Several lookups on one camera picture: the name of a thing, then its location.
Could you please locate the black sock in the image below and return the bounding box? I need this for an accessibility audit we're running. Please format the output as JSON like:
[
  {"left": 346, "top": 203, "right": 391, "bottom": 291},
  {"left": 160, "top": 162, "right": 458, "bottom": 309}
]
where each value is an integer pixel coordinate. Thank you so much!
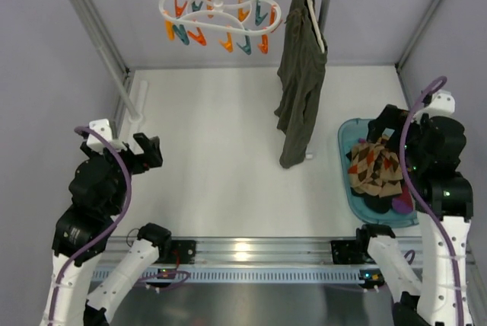
[{"left": 351, "top": 188, "right": 393, "bottom": 214}]

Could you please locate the red purple striped sock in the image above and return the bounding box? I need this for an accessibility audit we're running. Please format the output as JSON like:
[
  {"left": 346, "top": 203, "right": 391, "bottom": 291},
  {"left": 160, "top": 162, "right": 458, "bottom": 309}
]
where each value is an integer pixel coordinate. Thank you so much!
[{"left": 391, "top": 185, "right": 415, "bottom": 215}]

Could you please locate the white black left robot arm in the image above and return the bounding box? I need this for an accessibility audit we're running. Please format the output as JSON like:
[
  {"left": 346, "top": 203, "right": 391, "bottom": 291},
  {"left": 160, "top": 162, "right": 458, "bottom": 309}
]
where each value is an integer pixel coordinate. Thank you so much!
[{"left": 40, "top": 127, "right": 171, "bottom": 325}]

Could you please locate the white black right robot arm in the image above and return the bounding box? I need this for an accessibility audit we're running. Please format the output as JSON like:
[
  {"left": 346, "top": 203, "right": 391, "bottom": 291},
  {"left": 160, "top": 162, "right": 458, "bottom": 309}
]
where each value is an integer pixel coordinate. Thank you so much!
[{"left": 356, "top": 104, "right": 474, "bottom": 325}]

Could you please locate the white garment hanger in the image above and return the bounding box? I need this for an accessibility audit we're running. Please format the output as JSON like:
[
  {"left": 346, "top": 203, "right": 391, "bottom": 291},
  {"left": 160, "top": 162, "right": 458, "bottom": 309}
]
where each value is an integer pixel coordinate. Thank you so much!
[{"left": 306, "top": 0, "right": 325, "bottom": 53}]

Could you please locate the white clip sock hanger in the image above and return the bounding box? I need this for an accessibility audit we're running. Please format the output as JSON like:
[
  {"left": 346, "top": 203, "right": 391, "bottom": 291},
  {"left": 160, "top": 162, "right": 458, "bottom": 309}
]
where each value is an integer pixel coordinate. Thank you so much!
[{"left": 158, "top": 0, "right": 282, "bottom": 56}]

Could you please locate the teal plastic basket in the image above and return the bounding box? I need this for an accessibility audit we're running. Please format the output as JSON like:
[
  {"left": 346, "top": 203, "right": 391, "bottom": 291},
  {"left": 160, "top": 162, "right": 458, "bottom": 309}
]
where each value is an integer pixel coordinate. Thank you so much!
[{"left": 337, "top": 118, "right": 419, "bottom": 229}]

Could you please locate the olive green hanging garment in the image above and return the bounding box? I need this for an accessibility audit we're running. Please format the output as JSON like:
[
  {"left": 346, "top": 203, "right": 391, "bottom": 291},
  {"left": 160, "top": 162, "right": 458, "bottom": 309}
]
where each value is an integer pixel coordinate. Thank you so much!
[{"left": 275, "top": 0, "right": 328, "bottom": 169}]

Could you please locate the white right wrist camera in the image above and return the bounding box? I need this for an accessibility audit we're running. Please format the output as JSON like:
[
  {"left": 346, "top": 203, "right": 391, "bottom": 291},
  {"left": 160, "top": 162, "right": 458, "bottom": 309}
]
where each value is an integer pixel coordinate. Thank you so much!
[{"left": 413, "top": 89, "right": 456, "bottom": 121}]

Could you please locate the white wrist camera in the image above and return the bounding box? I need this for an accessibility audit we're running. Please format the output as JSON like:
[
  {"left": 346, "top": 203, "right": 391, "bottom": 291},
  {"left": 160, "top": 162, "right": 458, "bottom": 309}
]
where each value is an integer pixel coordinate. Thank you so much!
[
  {"left": 87, "top": 118, "right": 126, "bottom": 153},
  {"left": 413, "top": 89, "right": 456, "bottom": 121}
]

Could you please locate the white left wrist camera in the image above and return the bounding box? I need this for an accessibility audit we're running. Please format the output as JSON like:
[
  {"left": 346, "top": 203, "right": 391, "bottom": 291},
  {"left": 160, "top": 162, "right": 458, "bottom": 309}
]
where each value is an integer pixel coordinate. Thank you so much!
[{"left": 87, "top": 118, "right": 126, "bottom": 153}]

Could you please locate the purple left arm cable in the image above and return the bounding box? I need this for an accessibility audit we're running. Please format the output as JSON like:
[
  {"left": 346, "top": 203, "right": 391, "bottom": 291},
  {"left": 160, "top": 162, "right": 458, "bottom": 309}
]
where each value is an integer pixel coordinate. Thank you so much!
[{"left": 47, "top": 126, "right": 191, "bottom": 323}]

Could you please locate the white slotted cable duct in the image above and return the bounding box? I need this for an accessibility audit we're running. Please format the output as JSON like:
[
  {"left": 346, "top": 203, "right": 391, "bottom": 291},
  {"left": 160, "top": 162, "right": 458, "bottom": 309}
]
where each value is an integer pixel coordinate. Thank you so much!
[{"left": 141, "top": 267, "right": 385, "bottom": 287}]

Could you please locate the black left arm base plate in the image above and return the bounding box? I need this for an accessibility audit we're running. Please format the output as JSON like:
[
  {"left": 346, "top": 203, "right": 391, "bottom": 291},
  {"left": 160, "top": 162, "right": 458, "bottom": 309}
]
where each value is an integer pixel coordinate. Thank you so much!
[{"left": 164, "top": 239, "right": 196, "bottom": 265}]

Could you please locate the aluminium mounting rail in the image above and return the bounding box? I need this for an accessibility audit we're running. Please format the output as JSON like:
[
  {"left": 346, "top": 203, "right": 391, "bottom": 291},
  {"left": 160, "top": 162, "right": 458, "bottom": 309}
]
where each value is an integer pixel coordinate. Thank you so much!
[{"left": 102, "top": 236, "right": 423, "bottom": 266}]

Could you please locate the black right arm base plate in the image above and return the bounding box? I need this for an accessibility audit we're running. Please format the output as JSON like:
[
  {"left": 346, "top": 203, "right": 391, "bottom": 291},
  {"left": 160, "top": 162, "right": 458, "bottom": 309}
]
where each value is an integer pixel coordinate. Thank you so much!
[{"left": 330, "top": 240, "right": 374, "bottom": 265}]

